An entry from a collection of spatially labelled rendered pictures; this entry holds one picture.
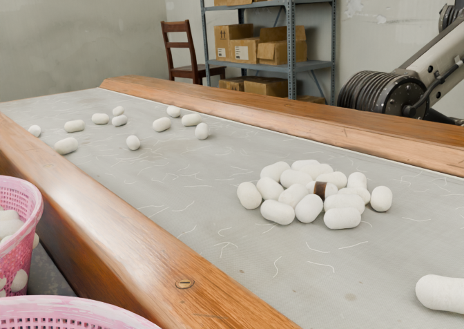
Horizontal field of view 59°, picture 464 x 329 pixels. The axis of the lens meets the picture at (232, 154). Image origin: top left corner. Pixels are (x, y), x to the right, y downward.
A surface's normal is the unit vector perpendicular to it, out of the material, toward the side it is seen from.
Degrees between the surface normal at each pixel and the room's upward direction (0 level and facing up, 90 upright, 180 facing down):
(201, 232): 0
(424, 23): 90
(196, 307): 0
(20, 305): 75
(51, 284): 0
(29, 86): 90
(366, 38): 90
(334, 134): 45
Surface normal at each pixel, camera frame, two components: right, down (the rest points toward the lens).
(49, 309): -0.13, 0.07
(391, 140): -0.60, -0.49
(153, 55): 0.57, 0.22
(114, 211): -0.07, -0.94
